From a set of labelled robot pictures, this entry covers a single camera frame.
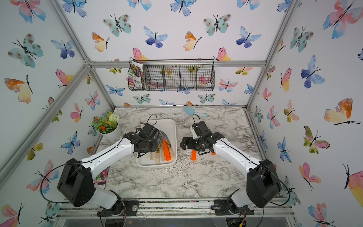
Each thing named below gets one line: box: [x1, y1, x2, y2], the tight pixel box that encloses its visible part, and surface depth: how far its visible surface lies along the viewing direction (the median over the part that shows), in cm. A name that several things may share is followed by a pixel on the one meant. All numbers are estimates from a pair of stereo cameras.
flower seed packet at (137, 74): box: [131, 60, 144, 88], surface depth 91 cm
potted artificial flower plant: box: [91, 110, 121, 140], surface depth 95 cm
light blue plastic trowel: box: [183, 107, 208, 117], surface depth 121 cm
